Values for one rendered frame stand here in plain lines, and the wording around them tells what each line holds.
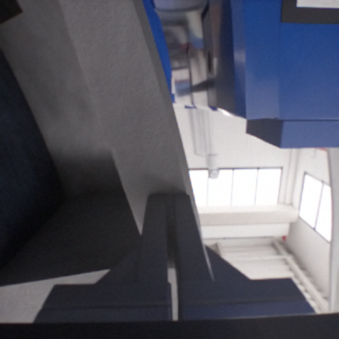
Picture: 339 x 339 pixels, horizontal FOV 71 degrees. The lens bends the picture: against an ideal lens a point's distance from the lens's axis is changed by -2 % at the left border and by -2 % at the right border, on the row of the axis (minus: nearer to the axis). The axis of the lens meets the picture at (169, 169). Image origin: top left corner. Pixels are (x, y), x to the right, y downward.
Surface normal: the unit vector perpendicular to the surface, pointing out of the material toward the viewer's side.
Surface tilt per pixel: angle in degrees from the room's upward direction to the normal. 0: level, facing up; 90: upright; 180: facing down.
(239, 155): 90
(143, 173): 90
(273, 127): 90
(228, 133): 90
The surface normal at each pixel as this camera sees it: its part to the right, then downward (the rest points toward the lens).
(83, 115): 0.03, 0.28
